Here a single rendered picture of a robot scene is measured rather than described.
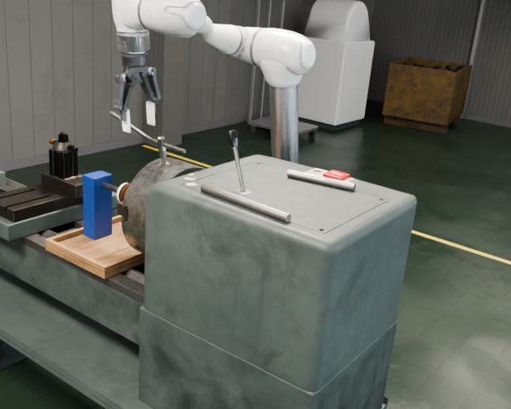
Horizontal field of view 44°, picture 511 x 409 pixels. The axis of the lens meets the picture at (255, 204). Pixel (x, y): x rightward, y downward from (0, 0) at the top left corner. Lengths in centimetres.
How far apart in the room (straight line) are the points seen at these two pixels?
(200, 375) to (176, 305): 20
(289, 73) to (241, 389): 103
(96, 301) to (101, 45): 441
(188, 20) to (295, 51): 53
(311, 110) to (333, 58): 72
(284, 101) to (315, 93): 591
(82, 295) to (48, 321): 32
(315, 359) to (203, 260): 38
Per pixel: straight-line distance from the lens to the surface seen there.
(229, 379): 174
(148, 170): 192
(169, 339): 185
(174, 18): 169
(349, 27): 796
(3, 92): 578
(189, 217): 164
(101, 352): 228
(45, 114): 604
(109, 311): 211
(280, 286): 151
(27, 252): 238
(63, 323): 246
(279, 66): 214
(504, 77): 975
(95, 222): 224
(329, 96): 801
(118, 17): 183
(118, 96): 186
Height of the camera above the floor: 180
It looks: 20 degrees down
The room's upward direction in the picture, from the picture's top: 5 degrees clockwise
